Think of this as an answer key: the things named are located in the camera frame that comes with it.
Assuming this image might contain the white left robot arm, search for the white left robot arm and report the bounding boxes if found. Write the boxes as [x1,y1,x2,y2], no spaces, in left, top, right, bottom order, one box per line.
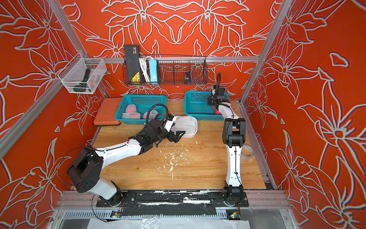
[67,114,185,202]

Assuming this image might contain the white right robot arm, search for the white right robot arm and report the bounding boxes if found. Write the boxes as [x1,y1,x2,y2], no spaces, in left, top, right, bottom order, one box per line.
[207,95,246,205]

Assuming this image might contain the orange foam pad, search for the orange foam pad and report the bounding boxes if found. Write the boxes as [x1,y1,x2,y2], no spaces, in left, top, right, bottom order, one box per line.
[93,98,122,127]

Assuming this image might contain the white plastic tray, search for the white plastic tray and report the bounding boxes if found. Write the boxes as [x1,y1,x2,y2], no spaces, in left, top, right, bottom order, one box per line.
[171,115,198,138]

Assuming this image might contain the teal right plastic basket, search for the teal right plastic basket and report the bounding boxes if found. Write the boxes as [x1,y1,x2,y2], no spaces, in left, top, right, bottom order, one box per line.
[184,91,224,121]

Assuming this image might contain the teal plastic basket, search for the teal plastic basket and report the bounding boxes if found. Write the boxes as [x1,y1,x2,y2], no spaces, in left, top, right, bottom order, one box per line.
[114,94,166,125]
[184,91,224,121]

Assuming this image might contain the teal left plastic basket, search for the teal left plastic basket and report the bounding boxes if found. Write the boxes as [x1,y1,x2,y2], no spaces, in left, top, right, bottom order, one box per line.
[114,94,166,125]

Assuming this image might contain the light blue box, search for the light blue box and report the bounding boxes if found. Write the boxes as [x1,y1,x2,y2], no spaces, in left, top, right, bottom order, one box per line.
[149,59,158,84]

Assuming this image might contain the clear tape roll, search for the clear tape roll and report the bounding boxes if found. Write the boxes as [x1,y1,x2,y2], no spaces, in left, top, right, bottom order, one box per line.
[241,144,254,161]

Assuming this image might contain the black rectangular device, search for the black rectangular device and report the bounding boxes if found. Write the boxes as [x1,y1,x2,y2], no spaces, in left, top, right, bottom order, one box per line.
[124,45,141,85]

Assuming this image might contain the dark tool in clear box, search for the dark tool in clear box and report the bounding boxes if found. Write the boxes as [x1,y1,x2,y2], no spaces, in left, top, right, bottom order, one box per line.
[73,68,91,93]

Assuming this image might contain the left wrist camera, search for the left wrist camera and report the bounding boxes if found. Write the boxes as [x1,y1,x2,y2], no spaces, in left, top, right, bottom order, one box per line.
[164,115,175,132]

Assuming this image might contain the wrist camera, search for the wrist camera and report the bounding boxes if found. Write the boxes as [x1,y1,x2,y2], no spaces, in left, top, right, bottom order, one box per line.
[164,115,175,132]
[212,85,225,100]

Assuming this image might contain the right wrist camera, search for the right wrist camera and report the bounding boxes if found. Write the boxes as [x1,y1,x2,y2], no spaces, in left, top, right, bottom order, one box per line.
[212,85,225,100]

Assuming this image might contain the black wire wall basket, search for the black wire wall basket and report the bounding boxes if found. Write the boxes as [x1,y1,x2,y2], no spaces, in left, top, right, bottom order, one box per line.
[122,55,208,86]

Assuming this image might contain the white coiled cable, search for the white coiled cable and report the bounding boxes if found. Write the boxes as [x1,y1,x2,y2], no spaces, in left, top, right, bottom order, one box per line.
[138,56,152,83]

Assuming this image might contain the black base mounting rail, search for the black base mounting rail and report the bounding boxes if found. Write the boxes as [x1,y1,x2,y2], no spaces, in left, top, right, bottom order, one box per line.
[96,190,249,219]

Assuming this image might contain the clear acrylic wall box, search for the clear acrylic wall box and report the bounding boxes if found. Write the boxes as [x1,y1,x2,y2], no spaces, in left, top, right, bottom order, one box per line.
[57,53,107,94]

